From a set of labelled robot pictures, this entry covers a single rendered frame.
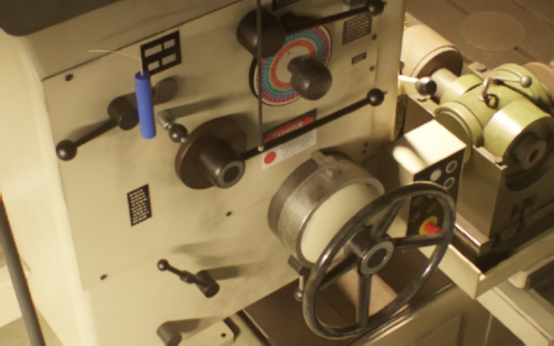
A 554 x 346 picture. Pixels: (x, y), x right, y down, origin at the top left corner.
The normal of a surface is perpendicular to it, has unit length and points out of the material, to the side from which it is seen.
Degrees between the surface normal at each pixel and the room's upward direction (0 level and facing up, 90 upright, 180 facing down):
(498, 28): 0
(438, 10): 0
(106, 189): 90
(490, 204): 90
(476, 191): 90
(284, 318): 0
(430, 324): 90
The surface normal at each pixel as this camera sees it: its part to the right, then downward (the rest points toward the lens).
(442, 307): 0.58, 0.56
